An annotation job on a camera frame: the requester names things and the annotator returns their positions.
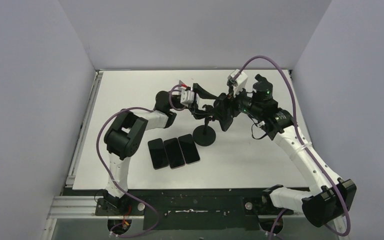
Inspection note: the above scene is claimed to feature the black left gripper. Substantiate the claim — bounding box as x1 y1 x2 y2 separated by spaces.
169 85 218 118

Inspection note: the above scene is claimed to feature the black tall phone stand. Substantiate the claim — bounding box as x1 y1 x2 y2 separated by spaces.
192 115 216 147

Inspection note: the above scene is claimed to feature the purple phone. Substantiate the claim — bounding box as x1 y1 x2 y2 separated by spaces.
163 138 186 169

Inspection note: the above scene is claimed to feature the silver phone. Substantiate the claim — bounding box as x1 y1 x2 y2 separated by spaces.
178 134 201 165

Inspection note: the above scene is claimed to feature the black phone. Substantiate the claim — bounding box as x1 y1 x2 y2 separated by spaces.
213 93 234 132
147 138 169 170

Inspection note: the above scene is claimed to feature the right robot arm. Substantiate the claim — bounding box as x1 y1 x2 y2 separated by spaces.
223 80 357 229

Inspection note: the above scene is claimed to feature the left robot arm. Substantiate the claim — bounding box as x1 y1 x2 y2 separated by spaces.
96 83 217 215

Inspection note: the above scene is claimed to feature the white folding phone stand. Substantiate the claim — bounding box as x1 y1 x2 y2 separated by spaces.
177 80 193 93

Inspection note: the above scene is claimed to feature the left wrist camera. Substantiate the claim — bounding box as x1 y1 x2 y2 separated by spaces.
180 91 194 106

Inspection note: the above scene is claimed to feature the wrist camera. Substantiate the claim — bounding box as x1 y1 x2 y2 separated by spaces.
227 69 249 97
180 91 194 106

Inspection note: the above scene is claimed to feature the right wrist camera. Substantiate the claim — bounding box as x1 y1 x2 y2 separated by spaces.
227 69 249 97

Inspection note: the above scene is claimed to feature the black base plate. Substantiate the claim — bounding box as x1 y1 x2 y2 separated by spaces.
95 188 281 231

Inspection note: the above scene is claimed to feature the aluminium side rail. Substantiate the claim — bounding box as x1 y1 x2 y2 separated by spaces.
40 70 104 240

